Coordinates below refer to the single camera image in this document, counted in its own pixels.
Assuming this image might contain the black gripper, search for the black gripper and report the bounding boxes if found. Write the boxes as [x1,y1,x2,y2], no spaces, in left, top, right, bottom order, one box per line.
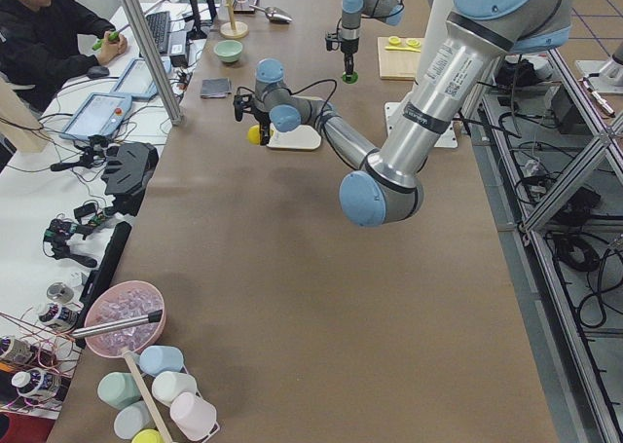
[253,104,271,146]
[340,38,359,76]

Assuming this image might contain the yellow lemon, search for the yellow lemon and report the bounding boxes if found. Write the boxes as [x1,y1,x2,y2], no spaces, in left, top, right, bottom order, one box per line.
[247,125,262,145]

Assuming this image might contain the green lemon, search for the green lemon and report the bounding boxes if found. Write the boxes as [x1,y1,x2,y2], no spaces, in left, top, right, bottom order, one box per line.
[342,72,358,84]

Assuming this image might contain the third robot base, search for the third robot base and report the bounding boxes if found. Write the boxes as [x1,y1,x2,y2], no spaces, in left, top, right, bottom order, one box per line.
[575,44,622,95]

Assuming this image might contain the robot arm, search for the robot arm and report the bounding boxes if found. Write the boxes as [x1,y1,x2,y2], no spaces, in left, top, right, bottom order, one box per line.
[336,0,404,84]
[251,0,572,227]

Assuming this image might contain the white rabbit tray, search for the white rabbit tray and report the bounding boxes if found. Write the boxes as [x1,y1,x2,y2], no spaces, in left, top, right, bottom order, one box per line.
[267,125,321,151]

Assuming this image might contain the yellow plastic knife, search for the yellow plastic knife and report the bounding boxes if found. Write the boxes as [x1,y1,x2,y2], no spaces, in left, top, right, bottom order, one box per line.
[384,45,421,53]

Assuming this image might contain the wooden board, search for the wooden board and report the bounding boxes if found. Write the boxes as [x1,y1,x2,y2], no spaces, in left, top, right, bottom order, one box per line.
[377,36,423,81]

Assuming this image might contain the lemon slice one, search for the lemon slice one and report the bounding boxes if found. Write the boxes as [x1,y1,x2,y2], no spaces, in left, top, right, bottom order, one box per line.
[387,36,402,46]

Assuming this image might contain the grey folded cloth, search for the grey folded cloth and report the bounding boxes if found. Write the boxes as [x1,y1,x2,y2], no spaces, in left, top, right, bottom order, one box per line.
[200,78,231,98]

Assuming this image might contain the pale green bowl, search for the pale green bowl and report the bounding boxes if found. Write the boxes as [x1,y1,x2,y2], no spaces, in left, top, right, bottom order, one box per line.
[213,40,243,63]

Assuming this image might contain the wooden stand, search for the wooden stand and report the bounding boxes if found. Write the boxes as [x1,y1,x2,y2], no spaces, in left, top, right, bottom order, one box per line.
[217,0,248,40]

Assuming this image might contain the white mounting plate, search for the white mounting plate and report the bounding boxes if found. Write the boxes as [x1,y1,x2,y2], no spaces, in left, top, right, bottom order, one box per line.
[384,102,458,149]

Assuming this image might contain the far teach pendant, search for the far teach pendant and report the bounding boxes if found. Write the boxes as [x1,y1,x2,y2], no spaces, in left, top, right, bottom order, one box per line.
[111,57,157,100]

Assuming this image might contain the teach pendant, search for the teach pendant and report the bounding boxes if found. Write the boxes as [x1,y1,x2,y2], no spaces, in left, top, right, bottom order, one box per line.
[59,92,132,142]
[111,57,157,100]

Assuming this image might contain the black headset device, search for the black headset device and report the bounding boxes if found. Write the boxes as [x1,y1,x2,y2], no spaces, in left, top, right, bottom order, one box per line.
[101,142,159,197]

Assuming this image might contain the black keyboard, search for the black keyboard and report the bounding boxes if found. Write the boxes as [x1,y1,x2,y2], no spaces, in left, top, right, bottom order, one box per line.
[145,11,170,55]

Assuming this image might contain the near teach pendant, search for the near teach pendant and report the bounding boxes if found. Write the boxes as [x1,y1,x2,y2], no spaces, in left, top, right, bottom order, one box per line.
[59,92,132,142]

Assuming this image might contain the pink ribbed bowl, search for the pink ribbed bowl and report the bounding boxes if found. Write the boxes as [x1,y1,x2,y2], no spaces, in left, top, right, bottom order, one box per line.
[84,280,166,358]

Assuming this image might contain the seated person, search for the seated person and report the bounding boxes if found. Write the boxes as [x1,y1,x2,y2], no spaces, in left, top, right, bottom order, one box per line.
[1,0,128,113]

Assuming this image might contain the blue cup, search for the blue cup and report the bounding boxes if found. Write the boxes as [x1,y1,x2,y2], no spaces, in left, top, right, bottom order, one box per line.
[139,345,184,377]

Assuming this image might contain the white cup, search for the white cup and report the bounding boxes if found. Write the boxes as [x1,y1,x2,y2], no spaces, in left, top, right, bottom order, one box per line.
[151,371,198,407]

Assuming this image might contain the pink cup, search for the pink cup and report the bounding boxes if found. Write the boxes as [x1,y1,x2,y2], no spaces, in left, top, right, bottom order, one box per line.
[169,391,220,442]

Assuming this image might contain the green cup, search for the green cup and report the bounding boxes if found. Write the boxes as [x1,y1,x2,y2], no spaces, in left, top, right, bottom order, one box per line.
[97,372,141,410]

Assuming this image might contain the grey cup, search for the grey cup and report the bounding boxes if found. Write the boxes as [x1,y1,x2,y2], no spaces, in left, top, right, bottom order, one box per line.
[113,401,156,440]

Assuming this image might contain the yellow cup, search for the yellow cup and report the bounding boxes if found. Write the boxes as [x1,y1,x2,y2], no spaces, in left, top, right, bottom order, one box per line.
[131,428,165,443]

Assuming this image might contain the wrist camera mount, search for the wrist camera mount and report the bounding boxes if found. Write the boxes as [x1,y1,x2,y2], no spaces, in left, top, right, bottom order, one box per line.
[233,87,255,122]
[325,32,341,52]

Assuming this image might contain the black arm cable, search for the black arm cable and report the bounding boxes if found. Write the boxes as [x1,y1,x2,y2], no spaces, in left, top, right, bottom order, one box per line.
[286,78,340,128]

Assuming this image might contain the aluminium frame post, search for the aluminium frame post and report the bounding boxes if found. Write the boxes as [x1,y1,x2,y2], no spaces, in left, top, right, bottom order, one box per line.
[120,0,183,126]

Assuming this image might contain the wooden cup rack handle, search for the wooden cup rack handle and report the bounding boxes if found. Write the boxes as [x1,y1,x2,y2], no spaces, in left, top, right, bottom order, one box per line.
[122,348,173,443]

